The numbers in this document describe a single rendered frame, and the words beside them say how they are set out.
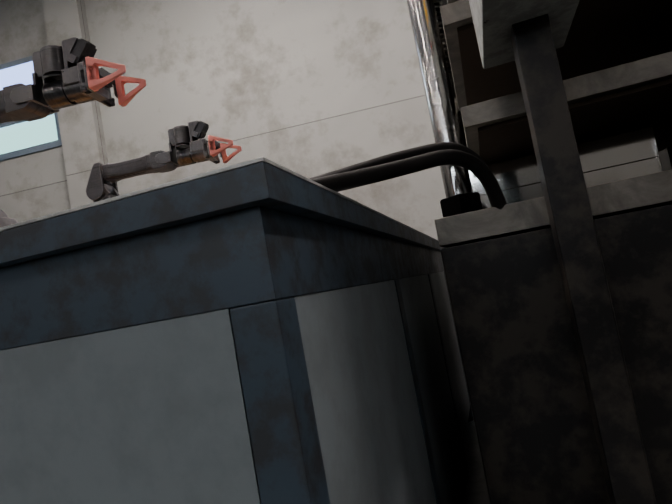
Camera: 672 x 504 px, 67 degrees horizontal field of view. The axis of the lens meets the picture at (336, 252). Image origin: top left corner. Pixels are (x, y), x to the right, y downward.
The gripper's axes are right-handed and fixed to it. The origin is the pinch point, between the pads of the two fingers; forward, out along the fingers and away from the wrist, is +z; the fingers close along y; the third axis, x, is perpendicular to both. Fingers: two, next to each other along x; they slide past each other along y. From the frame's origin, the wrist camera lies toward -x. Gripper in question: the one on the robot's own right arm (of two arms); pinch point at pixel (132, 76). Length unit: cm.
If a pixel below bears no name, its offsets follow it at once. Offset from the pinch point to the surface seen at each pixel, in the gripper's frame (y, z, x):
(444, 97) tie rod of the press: 17, 65, 13
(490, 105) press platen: 22, 75, 16
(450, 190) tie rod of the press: 18, 62, 34
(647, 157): 53, 119, 30
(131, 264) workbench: -51, 25, 46
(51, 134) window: 261, -218, -107
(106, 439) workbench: -50, 19, 63
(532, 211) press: 11, 77, 42
